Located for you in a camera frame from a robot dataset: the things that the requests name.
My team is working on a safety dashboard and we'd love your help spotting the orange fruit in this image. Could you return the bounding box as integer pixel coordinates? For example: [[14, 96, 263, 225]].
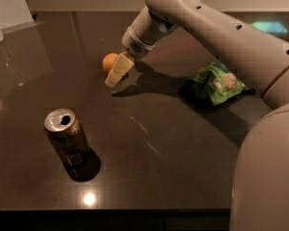
[[102, 53, 118, 74]]

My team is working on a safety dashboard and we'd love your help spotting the brown soda can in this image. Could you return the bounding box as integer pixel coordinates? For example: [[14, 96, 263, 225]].
[[44, 109, 91, 167]]

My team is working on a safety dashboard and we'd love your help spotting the green snack bag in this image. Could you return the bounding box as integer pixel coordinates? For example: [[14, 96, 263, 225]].
[[184, 62, 249, 106]]

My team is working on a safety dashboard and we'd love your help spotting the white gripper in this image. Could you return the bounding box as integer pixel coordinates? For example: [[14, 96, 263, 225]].
[[105, 26, 156, 88]]

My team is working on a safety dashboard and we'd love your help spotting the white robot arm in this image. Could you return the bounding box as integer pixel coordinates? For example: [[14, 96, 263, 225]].
[[105, 0, 289, 231]]

